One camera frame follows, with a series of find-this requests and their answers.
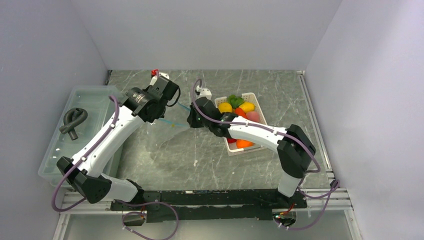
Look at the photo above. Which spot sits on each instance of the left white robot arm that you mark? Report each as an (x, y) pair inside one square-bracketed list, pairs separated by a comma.
[(84, 170)]

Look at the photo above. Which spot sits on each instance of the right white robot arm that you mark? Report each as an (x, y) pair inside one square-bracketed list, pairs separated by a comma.
[(294, 148)]

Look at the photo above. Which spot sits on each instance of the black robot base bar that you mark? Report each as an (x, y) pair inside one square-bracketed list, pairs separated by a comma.
[(260, 204)]

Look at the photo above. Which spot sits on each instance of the yellow fruit rear right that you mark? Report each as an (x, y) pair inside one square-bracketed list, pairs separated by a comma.
[(247, 107)]

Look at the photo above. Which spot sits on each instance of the clear plastic storage box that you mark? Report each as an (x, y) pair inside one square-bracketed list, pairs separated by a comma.
[(95, 100)]

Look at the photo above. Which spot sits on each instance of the green leafy vegetable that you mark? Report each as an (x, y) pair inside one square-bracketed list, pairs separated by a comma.
[(235, 101)]

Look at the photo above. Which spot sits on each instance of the orange tangerine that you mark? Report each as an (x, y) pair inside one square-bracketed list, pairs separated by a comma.
[(241, 144)]

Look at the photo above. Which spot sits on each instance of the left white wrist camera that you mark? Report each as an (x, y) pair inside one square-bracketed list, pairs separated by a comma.
[(155, 74)]

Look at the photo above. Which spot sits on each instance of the yellow lemon rear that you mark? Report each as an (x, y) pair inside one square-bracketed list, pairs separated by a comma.
[(225, 107)]

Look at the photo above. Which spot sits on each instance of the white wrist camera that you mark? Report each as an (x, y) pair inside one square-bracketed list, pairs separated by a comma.
[(155, 74), (203, 92)]

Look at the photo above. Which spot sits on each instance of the pink peach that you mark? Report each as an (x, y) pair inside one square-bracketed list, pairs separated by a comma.
[(253, 116)]

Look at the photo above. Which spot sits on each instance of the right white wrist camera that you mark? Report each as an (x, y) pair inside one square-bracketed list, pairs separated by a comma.
[(203, 92)]

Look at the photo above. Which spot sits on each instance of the white plastic basket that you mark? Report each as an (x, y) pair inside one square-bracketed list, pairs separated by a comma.
[(232, 149)]

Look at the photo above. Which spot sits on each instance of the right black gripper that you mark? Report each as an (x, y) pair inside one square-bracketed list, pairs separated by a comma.
[(191, 119)]

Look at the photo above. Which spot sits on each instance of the red bell pepper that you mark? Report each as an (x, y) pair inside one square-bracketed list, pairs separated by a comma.
[(231, 140)]

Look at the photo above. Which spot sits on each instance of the clear zip top bag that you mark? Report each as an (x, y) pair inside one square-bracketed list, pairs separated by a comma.
[(163, 130)]

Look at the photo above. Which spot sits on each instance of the orange carrot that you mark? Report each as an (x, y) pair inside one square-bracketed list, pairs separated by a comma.
[(240, 112)]

